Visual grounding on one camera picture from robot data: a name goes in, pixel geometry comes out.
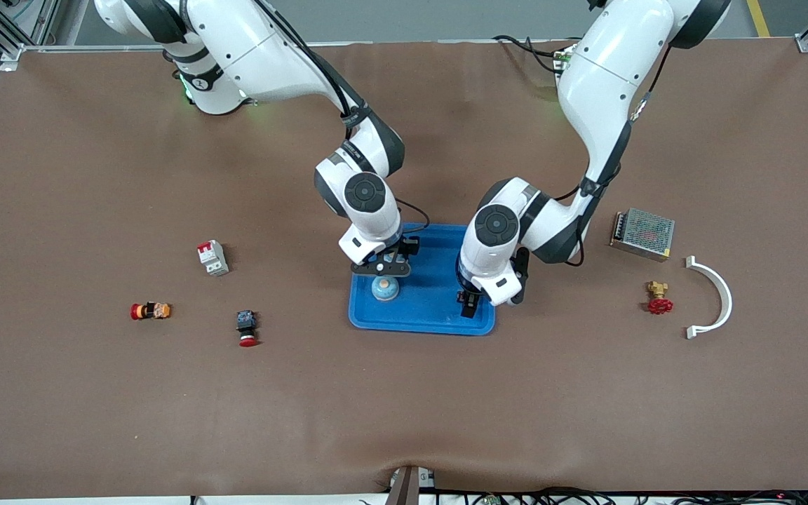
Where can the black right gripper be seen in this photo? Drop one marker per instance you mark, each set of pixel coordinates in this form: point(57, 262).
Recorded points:
point(409, 247)

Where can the red emergency stop button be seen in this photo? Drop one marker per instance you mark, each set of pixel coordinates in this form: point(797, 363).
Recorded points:
point(247, 328)

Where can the blue plastic tray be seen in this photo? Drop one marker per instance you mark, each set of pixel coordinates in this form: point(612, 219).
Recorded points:
point(425, 315)

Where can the aluminium frame with struts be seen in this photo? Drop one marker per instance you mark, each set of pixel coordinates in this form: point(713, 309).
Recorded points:
point(39, 21)

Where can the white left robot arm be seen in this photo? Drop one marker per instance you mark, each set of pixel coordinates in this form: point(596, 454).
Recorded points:
point(607, 84)

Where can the white red circuit breaker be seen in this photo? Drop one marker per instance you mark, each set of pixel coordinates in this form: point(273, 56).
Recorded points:
point(212, 258)

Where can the white curved plastic bracket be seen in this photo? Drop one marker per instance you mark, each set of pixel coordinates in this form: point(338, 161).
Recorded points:
point(723, 287)

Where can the metal mesh power supply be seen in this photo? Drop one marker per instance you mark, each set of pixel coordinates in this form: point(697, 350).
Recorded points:
point(642, 235)

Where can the light blue desk bell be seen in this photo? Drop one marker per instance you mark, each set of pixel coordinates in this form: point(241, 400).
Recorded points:
point(385, 289)

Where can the brass valve red handwheel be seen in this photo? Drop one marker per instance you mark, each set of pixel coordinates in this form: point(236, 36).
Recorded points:
point(658, 298)

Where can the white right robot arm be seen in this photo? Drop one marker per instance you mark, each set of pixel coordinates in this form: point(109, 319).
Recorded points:
point(271, 63)

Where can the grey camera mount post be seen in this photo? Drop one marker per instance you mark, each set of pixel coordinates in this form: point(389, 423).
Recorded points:
point(404, 487)

